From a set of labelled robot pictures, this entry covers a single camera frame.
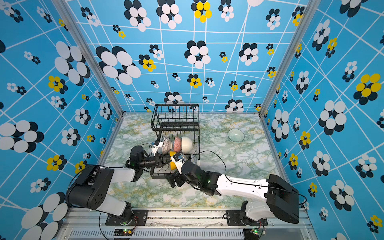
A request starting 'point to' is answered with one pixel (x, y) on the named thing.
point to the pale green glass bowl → (236, 135)
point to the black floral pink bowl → (177, 144)
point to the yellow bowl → (172, 165)
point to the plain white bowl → (186, 144)
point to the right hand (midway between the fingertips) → (174, 170)
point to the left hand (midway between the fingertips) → (174, 160)
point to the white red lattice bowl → (166, 145)
